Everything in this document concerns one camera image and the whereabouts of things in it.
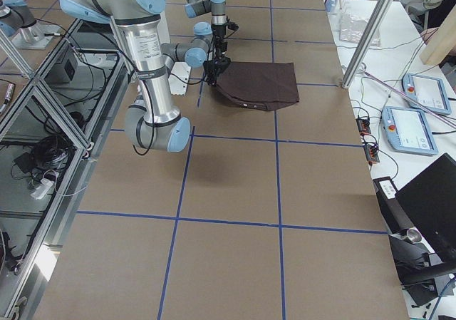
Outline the blue teach pendant far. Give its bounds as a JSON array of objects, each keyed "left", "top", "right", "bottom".
[{"left": 402, "top": 73, "right": 452, "bottom": 115}]

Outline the blue teach pendant near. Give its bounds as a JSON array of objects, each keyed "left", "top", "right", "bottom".
[{"left": 381, "top": 106, "right": 439, "bottom": 156}]

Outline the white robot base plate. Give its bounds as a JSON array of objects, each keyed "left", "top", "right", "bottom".
[{"left": 168, "top": 62, "right": 191, "bottom": 96}]

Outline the aluminium frame post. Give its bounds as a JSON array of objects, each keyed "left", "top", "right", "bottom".
[{"left": 341, "top": 0, "right": 393, "bottom": 89}]

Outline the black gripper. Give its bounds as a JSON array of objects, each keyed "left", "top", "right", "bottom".
[
  {"left": 211, "top": 14, "right": 239, "bottom": 51},
  {"left": 203, "top": 48, "right": 231, "bottom": 86}
]

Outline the clear plastic bag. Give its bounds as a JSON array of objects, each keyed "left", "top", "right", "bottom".
[{"left": 339, "top": 14, "right": 369, "bottom": 43}]

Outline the aluminium frame rail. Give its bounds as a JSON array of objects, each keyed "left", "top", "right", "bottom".
[{"left": 1, "top": 21, "right": 128, "bottom": 319}]

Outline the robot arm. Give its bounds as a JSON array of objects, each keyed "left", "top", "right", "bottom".
[
  {"left": 185, "top": 0, "right": 239, "bottom": 66},
  {"left": 59, "top": 0, "right": 238, "bottom": 153}
]

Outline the dark brown t-shirt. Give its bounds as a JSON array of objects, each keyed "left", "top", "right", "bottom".
[{"left": 215, "top": 61, "right": 299, "bottom": 111}]

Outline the blue teach pendant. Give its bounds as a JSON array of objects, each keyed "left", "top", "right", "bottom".
[
  {"left": 381, "top": 106, "right": 439, "bottom": 156},
  {"left": 402, "top": 73, "right": 452, "bottom": 115}
]

